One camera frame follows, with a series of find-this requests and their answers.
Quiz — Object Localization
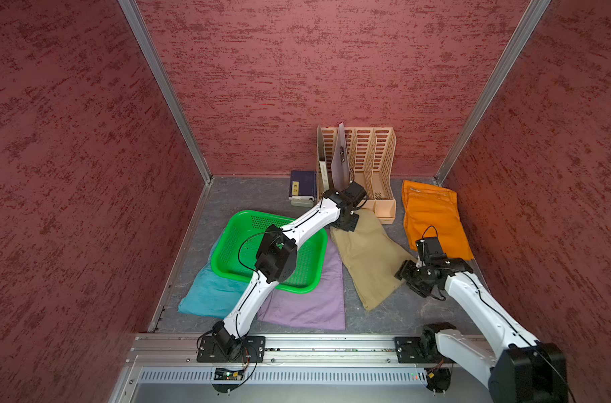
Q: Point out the khaki pants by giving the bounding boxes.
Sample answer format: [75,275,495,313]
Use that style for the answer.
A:
[331,209,413,312]

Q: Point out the orange pants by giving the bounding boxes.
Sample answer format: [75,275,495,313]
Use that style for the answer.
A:
[402,181,474,260]

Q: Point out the green plastic basket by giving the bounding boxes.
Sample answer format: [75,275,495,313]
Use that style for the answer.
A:
[211,210,328,294]

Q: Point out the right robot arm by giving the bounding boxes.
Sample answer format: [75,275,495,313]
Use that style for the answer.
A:
[395,258,576,402]

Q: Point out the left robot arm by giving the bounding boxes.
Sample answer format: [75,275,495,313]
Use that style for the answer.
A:
[211,182,368,360]

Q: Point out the purple folded pants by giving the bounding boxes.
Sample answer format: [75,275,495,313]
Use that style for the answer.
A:
[257,240,346,332]

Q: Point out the teal folded pants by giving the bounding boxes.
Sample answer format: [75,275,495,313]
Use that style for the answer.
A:
[178,239,248,319]

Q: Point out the dark blue book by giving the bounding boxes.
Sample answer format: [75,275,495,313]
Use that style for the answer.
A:
[289,171,317,208]

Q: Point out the white booklet in organizer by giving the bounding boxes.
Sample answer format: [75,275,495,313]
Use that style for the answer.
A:
[318,158,330,194]

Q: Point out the beige file organizer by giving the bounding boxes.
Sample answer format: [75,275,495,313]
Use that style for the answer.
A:
[317,127,396,224]

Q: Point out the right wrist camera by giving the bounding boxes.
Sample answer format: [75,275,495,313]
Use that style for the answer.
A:
[416,237,448,265]

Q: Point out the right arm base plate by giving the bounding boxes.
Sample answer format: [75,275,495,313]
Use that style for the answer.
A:
[394,334,454,366]

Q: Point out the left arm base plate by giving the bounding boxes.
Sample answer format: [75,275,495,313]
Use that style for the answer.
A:
[196,335,266,364]

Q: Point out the aluminium front rail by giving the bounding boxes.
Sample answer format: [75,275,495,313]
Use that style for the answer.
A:
[111,333,494,402]

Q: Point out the right aluminium corner post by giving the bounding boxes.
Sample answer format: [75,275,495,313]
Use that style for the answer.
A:
[434,0,551,186]

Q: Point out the aluminium corner post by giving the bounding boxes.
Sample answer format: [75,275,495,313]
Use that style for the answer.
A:
[118,0,213,185]
[434,0,551,186]

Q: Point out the left aluminium corner post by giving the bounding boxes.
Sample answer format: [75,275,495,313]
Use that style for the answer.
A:
[118,0,213,185]

